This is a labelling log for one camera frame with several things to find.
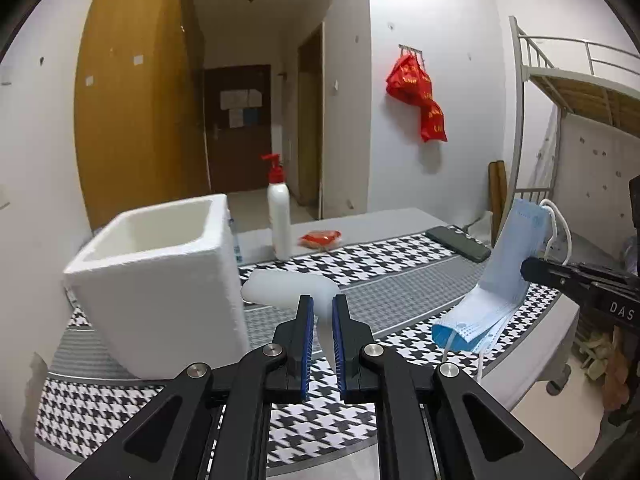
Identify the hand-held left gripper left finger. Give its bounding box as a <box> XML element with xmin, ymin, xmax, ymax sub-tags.
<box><xmin>65</xmin><ymin>294</ymin><xmax>316</xmax><ymax>480</ymax></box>

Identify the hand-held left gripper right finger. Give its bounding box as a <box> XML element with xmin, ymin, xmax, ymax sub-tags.
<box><xmin>331</xmin><ymin>294</ymin><xmax>581</xmax><ymax>480</ymax></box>

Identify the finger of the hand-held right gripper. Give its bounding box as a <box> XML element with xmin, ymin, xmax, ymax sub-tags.
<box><xmin>520</xmin><ymin>256</ymin><xmax>631</xmax><ymax>282</ymax></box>
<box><xmin>547</xmin><ymin>273</ymin><xmax>603</xmax><ymax>302</ymax></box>

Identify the white foam sheet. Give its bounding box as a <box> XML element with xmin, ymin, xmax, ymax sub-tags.
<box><xmin>241</xmin><ymin>268</ymin><xmax>346</xmax><ymax>376</ymax></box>

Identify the white foam box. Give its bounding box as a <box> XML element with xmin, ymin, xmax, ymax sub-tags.
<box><xmin>63</xmin><ymin>193</ymin><xmax>251</xmax><ymax>380</ymax></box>

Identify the white plastic bag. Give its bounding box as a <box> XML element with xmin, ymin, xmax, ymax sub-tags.
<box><xmin>462</xmin><ymin>210</ymin><xmax>496</xmax><ymax>241</ymax></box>

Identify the leaning wooden board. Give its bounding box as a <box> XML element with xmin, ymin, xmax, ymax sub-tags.
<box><xmin>487</xmin><ymin>160</ymin><xmax>508</xmax><ymax>246</ymax></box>

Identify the houndstooth tablecloth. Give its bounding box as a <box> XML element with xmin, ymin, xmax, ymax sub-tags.
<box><xmin>35</xmin><ymin>234</ymin><xmax>561</xmax><ymax>480</ymax></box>

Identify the black smartphone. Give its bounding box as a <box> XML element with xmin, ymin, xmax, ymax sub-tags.
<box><xmin>426</xmin><ymin>226</ymin><xmax>492</xmax><ymax>262</ymax></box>

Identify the black caster wheel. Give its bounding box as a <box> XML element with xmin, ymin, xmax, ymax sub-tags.
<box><xmin>547</xmin><ymin>365</ymin><xmax>573</xmax><ymax>396</ymax></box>

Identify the red snack packet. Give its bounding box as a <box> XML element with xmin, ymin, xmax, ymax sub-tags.
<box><xmin>298</xmin><ymin>230</ymin><xmax>342</xmax><ymax>251</ymax></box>

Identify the blue spray bottle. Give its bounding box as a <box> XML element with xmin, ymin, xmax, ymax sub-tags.
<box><xmin>227</xmin><ymin>210</ymin><xmax>244</xmax><ymax>266</ymax></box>

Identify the white pump bottle red cap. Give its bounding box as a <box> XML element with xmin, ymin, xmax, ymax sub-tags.
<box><xmin>260</xmin><ymin>153</ymin><xmax>293</xmax><ymax>262</ymax></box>

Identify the grey cloth covered table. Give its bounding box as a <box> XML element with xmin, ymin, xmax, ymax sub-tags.
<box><xmin>30</xmin><ymin>207</ymin><xmax>581</xmax><ymax>480</ymax></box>

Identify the metal bunk bed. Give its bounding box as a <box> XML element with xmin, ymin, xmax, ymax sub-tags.
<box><xmin>509</xmin><ymin>15</ymin><xmax>640</xmax><ymax>241</ymax></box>

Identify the red plastic bag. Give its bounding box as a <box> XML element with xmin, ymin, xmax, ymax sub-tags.
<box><xmin>417</xmin><ymin>100</ymin><xmax>448</xmax><ymax>143</ymax></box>
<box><xmin>385</xmin><ymin>55</ymin><xmax>433</xmax><ymax>108</ymax></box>

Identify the dark brown door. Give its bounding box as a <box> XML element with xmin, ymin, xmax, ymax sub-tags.
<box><xmin>202</xmin><ymin>64</ymin><xmax>273</xmax><ymax>193</ymax></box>

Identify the wooden side door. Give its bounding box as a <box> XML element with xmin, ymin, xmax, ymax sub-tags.
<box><xmin>297</xmin><ymin>22</ymin><xmax>326</xmax><ymax>221</ymax></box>

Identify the wooden wardrobe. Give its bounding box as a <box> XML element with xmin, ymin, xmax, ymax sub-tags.
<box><xmin>74</xmin><ymin>0</ymin><xmax>211</xmax><ymax>231</ymax></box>

